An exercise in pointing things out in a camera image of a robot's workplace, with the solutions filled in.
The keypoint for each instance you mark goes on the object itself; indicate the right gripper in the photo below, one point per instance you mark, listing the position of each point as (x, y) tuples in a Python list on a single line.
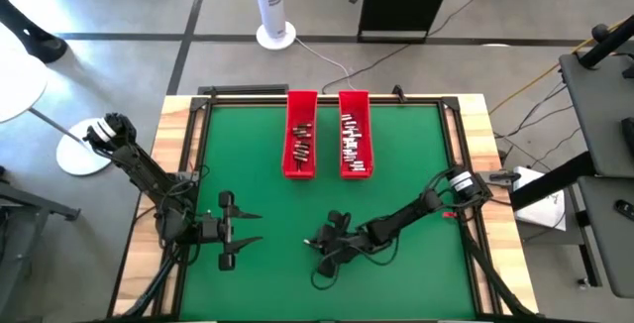
[(339, 244)]

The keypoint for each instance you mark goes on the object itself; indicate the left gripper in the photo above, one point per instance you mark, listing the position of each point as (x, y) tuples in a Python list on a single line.
[(226, 229)]

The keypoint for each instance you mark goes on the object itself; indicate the red plastic bin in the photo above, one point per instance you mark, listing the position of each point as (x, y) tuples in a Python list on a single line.
[(299, 107), (356, 105)]

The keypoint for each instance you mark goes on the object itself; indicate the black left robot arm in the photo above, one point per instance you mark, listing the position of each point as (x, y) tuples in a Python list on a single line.
[(143, 174)]

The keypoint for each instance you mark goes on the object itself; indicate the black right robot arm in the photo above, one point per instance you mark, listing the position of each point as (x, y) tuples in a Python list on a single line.
[(411, 214)]

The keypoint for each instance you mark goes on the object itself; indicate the green table mat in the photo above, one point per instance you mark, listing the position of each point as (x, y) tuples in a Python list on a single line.
[(297, 283)]

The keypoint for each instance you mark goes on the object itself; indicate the small red clip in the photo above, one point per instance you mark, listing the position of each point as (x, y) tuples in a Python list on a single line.
[(449, 215)]

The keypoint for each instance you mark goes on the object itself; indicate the black flat bar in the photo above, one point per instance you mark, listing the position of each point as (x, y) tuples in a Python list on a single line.
[(238, 89)]

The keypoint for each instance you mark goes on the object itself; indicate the black clamp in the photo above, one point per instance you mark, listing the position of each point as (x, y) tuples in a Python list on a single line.
[(398, 94)]

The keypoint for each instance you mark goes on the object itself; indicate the white paper sheet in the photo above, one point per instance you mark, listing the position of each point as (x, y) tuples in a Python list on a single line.
[(550, 214)]

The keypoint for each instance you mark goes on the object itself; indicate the black diagonal beam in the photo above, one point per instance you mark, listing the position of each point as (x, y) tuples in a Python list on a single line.
[(555, 183)]

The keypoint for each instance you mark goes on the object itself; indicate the tall black cabinet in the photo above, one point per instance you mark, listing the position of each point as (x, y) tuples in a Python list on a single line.
[(401, 1)]

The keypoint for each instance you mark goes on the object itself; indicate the black curved stand leg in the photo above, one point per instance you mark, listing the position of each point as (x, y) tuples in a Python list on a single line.
[(42, 45)]

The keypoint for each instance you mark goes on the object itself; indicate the grey workbench top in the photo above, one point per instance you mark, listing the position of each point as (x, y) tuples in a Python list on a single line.
[(614, 253), (599, 115)]

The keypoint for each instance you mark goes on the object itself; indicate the black remote control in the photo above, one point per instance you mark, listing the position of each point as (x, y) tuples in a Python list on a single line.
[(625, 210)]

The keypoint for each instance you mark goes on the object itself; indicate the black flat device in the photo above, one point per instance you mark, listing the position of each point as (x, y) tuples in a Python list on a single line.
[(629, 137)]

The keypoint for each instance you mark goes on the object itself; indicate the black pole stand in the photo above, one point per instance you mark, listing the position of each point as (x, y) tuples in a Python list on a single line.
[(606, 43)]

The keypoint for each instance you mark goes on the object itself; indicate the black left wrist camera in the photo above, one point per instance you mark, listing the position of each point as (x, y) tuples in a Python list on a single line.
[(210, 229)]

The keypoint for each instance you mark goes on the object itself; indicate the black frame strut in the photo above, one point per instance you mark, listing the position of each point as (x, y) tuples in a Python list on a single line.
[(495, 283), (158, 278)]

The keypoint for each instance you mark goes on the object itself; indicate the black aluminium table frame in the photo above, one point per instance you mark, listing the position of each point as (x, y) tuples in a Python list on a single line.
[(238, 100)]

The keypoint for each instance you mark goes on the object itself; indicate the white round pedestal table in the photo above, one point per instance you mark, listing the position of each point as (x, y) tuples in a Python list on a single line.
[(74, 157)]

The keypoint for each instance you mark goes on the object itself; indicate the grey metal cart frame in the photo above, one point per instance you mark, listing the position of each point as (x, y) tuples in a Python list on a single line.
[(30, 200)]

